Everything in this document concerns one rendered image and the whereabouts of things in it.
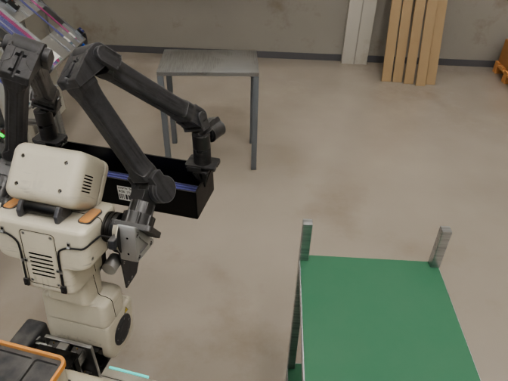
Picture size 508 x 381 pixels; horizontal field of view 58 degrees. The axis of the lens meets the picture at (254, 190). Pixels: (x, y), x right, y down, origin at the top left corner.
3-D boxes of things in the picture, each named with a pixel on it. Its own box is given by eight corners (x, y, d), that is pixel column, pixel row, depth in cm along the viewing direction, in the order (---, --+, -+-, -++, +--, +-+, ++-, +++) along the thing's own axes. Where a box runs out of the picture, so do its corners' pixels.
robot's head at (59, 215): (60, 246, 119) (54, 212, 114) (18, 237, 121) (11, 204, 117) (76, 231, 125) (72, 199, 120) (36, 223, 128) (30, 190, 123)
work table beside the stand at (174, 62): (255, 169, 364) (258, 72, 317) (166, 169, 361) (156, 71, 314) (254, 140, 401) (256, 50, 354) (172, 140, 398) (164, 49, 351)
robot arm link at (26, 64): (-14, 57, 106) (32, 72, 109) (10, 26, 115) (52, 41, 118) (-8, 177, 138) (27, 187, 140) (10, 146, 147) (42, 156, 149)
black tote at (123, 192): (47, 191, 166) (38, 165, 159) (73, 165, 179) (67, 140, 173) (197, 219, 155) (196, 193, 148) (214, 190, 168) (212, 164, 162)
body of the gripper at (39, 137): (43, 134, 166) (38, 116, 162) (69, 139, 164) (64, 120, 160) (32, 144, 161) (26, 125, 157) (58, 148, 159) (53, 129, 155)
